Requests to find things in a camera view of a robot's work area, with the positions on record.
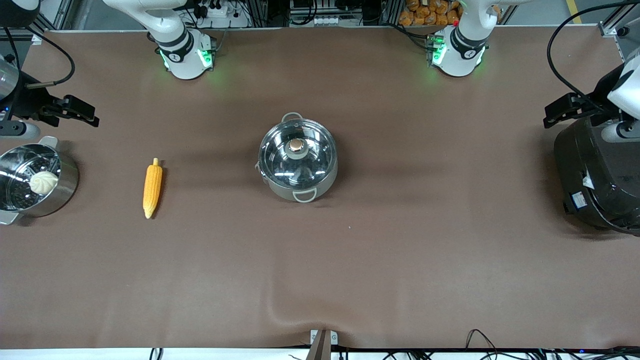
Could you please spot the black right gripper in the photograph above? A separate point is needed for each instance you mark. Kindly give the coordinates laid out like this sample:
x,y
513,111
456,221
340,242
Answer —
x,y
28,106

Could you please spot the glass lid with copper knob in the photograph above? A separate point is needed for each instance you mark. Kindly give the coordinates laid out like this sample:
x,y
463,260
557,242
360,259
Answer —
x,y
297,152

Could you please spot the brown table mat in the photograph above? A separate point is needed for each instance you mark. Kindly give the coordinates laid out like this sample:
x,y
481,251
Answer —
x,y
350,275

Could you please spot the white power strip with plugs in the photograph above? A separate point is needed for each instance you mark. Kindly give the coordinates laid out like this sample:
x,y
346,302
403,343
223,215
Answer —
x,y
218,10

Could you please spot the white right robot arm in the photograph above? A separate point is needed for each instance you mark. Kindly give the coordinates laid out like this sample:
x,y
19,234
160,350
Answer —
x,y
182,47

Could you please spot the bag of orange buns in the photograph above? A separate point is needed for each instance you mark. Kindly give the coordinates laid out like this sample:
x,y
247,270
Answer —
x,y
430,12

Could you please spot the black rice cooker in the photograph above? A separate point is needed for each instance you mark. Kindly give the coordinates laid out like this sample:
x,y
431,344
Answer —
x,y
595,175

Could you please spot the yellow corn cob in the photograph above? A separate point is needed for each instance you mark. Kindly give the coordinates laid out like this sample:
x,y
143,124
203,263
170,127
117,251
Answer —
x,y
152,187

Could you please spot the aluminium corner bracket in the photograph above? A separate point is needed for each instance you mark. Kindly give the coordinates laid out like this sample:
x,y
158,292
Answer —
x,y
611,27

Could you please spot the shiny steel steamer pot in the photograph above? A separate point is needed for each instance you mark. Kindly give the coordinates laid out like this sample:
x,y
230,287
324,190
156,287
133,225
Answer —
x,y
65,185

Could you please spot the white steamed bun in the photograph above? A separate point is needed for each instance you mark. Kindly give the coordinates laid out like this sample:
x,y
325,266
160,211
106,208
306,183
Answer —
x,y
44,183

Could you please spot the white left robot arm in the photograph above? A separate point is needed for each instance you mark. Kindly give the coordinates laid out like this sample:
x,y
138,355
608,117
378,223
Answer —
x,y
462,50

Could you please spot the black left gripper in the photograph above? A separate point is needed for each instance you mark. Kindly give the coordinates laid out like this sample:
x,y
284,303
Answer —
x,y
596,105

